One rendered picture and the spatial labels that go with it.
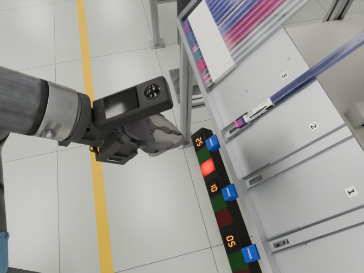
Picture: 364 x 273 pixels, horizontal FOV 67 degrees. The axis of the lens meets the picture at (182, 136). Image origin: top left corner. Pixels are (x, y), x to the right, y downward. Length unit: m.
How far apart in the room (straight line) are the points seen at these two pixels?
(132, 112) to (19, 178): 1.15
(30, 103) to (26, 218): 1.07
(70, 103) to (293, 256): 0.39
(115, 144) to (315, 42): 0.72
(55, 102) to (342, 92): 0.71
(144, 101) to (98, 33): 1.60
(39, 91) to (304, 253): 0.43
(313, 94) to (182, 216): 0.87
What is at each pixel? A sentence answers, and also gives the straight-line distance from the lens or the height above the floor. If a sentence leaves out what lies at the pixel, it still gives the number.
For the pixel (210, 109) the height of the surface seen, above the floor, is 0.73.
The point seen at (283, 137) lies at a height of 0.79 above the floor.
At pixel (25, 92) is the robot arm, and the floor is 0.95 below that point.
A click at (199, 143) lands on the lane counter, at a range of 0.63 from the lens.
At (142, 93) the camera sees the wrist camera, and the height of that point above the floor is 0.90.
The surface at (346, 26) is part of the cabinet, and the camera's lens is 1.08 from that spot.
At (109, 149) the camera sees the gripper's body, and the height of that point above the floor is 0.83.
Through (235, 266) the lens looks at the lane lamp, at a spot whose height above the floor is 0.65.
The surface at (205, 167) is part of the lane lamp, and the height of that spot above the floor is 0.65.
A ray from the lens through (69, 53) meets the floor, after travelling 1.89.
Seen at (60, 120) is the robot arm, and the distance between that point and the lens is 0.38.
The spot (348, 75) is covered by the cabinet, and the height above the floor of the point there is 0.62.
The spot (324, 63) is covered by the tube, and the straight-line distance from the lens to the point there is 0.50.
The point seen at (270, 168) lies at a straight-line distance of 0.50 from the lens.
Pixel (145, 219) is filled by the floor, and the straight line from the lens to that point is 1.25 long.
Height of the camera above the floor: 1.20
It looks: 60 degrees down
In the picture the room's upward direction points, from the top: straight up
